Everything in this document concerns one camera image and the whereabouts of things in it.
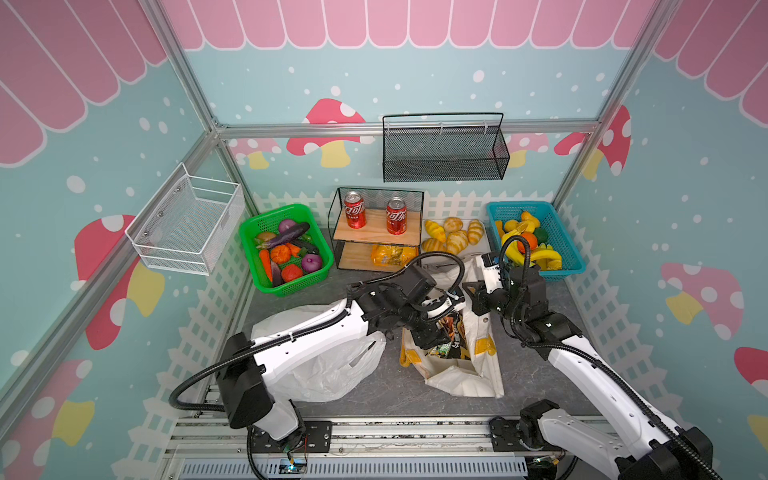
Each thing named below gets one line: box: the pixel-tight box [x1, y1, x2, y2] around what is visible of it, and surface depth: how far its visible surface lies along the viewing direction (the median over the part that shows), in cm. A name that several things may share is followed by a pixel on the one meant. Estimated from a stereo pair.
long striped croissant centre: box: [446, 230, 468, 255], surface depth 114 cm
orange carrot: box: [260, 249, 273, 281], surface depth 109 cm
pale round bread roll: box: [443, 216, 463, 233], surface depth 119 cm
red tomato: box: [281, 264, 304, 282], surface depth 102 cm
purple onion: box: [301, 253, 322, 273], surface depth 105 cm
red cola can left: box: [344, 191, 367, 229], surface depth 94 cm
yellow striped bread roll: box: [425, 220, 447, 243], surface depth 119 cm
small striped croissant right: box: [467, 218, 485, 246], surface depth 118 cm
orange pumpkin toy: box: [271, 244, 291, 264], surface depth 108 cm
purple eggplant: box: [256, 222, 310, 248], surface depth 114 cm
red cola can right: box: [386, 196, 408, 236], surface depth 91 cm
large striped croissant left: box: [422, 238, 446, 252], surface depth 111 cm
